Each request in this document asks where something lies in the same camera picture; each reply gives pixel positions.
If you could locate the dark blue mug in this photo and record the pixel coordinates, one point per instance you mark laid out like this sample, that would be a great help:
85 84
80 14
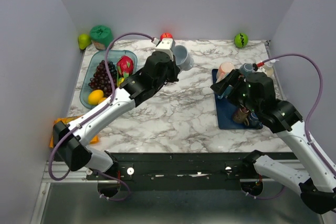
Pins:
254 121

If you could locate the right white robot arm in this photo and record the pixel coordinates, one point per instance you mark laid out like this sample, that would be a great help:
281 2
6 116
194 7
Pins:
316 185

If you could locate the small yellow lemon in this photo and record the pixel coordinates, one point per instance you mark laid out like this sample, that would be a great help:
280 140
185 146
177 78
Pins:
101 100

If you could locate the green pear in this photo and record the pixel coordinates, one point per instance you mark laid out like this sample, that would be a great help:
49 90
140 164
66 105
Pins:
84 41

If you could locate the brown patterned mug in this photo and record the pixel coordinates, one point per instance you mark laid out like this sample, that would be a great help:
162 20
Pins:
240 116

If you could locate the green striped ball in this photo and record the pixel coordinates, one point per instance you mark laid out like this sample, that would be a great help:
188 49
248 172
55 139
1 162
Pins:
241 40

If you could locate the teal transparent fruit tray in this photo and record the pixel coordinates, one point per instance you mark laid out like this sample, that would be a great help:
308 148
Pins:
90 67

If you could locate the black table front rail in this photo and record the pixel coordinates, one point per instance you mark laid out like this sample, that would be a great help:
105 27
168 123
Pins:
186 171

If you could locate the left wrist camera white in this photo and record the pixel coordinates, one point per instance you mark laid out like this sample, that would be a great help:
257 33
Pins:
166 45

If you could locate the blue butterfly mug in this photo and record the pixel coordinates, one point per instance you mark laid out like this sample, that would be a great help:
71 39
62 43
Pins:
226 92

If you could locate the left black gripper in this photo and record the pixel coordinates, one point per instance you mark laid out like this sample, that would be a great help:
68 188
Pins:
175 70

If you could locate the grey blue mug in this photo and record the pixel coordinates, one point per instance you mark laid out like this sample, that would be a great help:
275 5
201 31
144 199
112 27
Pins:
184 60

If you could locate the dark teal mug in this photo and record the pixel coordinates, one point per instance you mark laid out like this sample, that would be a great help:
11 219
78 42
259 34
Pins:
246 69

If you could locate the pink mug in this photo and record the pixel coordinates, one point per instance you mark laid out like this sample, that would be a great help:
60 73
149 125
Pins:
223 70

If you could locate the red apple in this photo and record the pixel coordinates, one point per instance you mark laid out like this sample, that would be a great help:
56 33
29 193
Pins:
166 35

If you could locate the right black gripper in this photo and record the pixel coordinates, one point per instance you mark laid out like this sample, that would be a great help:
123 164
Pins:
235 78

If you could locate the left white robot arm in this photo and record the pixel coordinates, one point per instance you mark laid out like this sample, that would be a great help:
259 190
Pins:
72 139

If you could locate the yellow mango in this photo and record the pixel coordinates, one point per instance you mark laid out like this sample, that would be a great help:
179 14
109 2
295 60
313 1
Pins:
95 96

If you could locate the dark purple grapes bunch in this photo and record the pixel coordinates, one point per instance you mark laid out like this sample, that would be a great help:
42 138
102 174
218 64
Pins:
100 79

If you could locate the cream soap pump bottle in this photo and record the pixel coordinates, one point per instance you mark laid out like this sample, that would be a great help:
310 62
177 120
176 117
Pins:
268 67

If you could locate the red dragon fruit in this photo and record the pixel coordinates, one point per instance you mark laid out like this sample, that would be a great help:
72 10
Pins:
125 66

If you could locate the dark blue tray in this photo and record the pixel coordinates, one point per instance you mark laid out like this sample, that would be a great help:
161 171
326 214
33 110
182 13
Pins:
224 112

